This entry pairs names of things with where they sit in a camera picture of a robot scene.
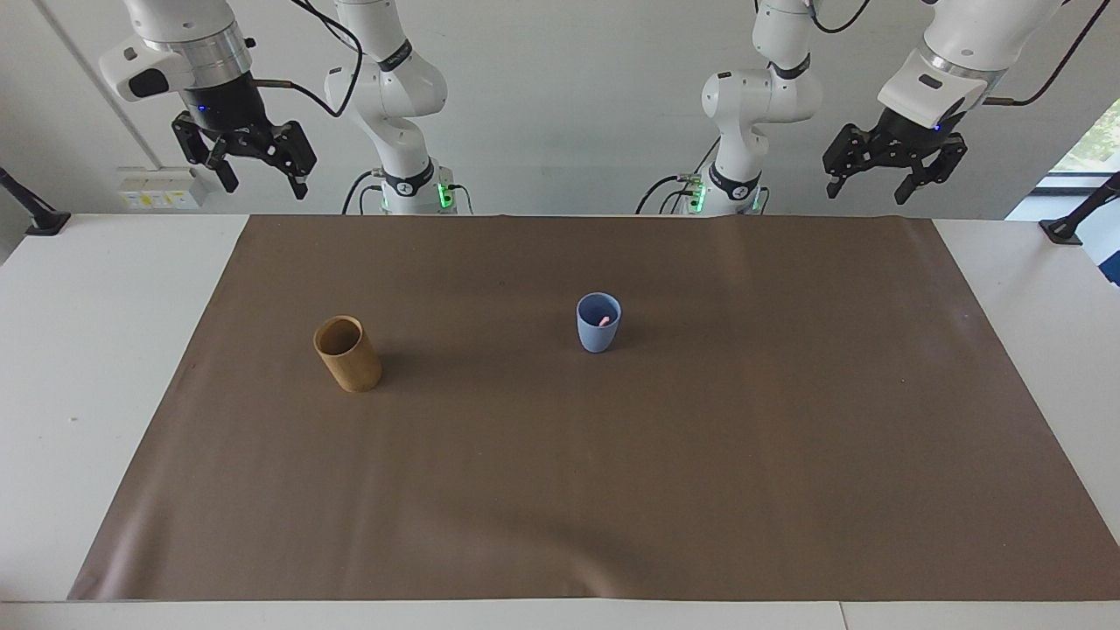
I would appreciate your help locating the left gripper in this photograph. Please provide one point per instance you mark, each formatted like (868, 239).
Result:
(914, 136)

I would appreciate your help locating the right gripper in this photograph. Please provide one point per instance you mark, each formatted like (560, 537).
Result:
(229, 109)

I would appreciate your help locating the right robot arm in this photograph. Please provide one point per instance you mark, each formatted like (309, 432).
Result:
(398, 96)

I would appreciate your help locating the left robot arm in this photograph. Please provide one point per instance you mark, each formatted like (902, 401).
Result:
(757, 96)

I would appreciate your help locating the bamboo cup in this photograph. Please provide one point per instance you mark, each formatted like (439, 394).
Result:
(350, 363)

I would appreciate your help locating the blue cup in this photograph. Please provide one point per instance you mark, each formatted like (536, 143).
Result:
(598, 337)

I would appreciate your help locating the black stand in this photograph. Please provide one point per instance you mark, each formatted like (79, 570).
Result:
(1081, 214)
(35, 213)

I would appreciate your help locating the window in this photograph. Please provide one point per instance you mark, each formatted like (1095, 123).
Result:
(1089, 149)

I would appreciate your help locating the white wall socket box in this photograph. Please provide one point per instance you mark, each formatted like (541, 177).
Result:
(162, 188)

